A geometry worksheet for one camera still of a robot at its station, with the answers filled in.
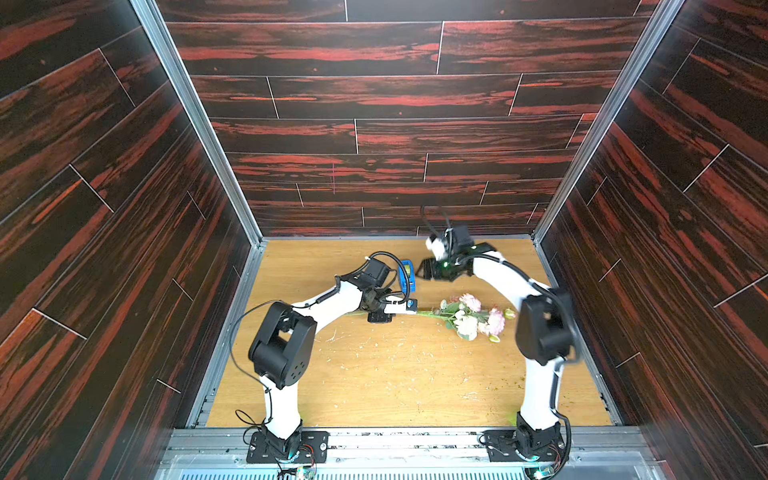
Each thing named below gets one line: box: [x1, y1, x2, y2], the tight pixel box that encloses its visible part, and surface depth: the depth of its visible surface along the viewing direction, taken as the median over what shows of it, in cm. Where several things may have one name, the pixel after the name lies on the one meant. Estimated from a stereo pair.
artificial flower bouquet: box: [345, 293, 517, 343], surface depth 85 cm
